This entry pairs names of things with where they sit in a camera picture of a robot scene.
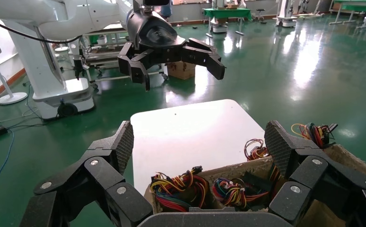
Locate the metal wheeled cart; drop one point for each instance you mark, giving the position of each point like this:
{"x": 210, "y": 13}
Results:
{"x": 107, "y": 58}

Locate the green table with white legs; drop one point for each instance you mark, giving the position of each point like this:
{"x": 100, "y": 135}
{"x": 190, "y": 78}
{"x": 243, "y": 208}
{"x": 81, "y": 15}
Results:
{"x": 361, "y": 5}

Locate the white standing fan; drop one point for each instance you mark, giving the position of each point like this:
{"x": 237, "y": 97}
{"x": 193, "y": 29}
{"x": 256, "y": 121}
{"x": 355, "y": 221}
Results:
{"x": 12, "y": 98}

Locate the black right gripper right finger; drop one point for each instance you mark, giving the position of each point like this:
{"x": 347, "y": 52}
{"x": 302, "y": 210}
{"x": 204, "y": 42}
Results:
{"x": 308, "y": 169}

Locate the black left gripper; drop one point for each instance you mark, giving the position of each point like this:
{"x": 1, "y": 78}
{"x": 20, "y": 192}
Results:
{"x": 158, "y": 34}

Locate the black stool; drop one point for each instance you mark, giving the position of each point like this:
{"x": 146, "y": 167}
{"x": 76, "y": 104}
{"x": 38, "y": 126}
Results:
{"x": 259, "y": 11}

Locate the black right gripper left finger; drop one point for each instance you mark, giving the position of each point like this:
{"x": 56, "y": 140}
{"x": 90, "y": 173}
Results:
{"x": 101, "y": 175}

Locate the person in blue clothes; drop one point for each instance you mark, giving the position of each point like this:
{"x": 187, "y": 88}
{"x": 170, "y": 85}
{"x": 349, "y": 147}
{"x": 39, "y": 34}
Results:
{"x": 166, "y": 11}

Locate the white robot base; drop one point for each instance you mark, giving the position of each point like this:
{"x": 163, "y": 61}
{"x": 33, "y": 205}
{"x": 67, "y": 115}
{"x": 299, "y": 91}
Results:
{"x": 219, "y": 28}

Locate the green cloth covered table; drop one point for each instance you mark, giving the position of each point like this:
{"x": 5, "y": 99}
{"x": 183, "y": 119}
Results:
{"x": 227, "y": 13}

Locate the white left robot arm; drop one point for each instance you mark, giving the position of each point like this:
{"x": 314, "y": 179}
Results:
{"x": 60, "y": 15}

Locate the brown divided cardboard box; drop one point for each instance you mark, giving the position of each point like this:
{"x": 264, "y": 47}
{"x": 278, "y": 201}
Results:
{"x": 227, "y": 172}

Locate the white standing robot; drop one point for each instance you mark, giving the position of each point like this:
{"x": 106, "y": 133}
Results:
{"x": 285, "y": 22}

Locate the small cardboard box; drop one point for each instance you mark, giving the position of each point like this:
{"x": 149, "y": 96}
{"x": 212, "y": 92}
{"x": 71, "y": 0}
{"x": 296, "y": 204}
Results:
{"x": 181, "y": 70}

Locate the grey left wrist camera housing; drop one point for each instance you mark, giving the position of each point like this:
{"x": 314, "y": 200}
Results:
{"x": 156, "y": 2}

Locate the white robot torso and base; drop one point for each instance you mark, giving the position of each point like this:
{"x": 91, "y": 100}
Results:
{"x": 39, "y": 72}

